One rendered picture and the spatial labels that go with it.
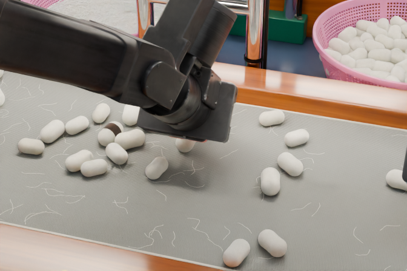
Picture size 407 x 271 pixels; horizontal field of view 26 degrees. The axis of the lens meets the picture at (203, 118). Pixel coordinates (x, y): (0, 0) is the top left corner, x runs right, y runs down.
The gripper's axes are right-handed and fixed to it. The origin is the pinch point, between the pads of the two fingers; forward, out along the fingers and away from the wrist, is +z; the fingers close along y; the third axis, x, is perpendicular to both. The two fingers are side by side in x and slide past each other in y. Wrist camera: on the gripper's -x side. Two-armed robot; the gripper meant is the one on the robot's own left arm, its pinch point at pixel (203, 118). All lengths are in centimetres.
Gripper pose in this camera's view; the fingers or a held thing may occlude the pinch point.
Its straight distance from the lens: 104.6
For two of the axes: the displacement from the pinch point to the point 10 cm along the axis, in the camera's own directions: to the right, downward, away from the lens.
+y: -9.6, -1.6, 2.4
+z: 2.1, 1.6, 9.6
